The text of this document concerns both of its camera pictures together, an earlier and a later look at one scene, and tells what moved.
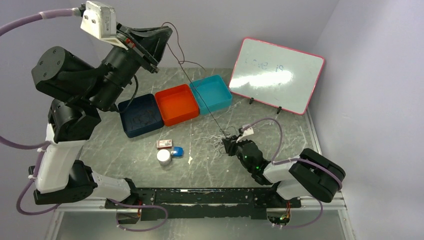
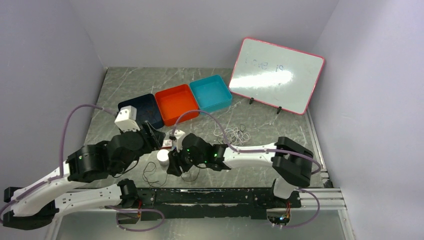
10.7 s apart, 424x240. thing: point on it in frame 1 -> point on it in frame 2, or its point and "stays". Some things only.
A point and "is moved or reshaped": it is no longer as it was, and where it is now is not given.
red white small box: [164, 144] stays
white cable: [216, 140] is moved or reshaped
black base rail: [208, 204] stays
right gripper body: [232, 149] -> [185, 159]
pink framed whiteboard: [278, 76] stays
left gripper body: [147, 58] -> [152, 142]
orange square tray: [177, 104] stays
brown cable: [190, 78] -> [165, 181]
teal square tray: [211, 94] stays
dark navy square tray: [142, 116] stays
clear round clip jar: [163, 156] stays
